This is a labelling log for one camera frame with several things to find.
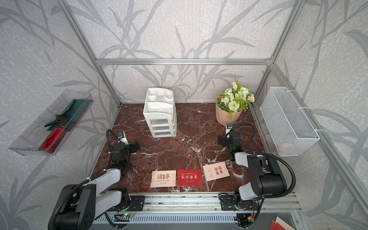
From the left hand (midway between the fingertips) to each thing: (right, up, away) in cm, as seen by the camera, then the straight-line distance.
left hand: (128, 139), depth 88 cm
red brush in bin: (-18, +5, -30) cm, 35 cm away
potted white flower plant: (+62, +21, -4) cm, 66 cm away
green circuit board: (+7, -35, -18) cm, 40 cm away
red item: (+38, -21, -6) cm, 44 cm away
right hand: (+63, +3, +7) cm, 63 cm away
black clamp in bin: (-22, +13, -23) cm, 34 cm away
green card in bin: (-22, +17, -14) cm, 31 cm away
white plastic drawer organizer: (+19, +18, +1) cm, 26 cm away
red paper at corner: (+80, -38, -20) cm, 91 cm away
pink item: (+54, -19, -3) cm, 57 cm away
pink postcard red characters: (+23, -22, -6) cm, 32 cm away
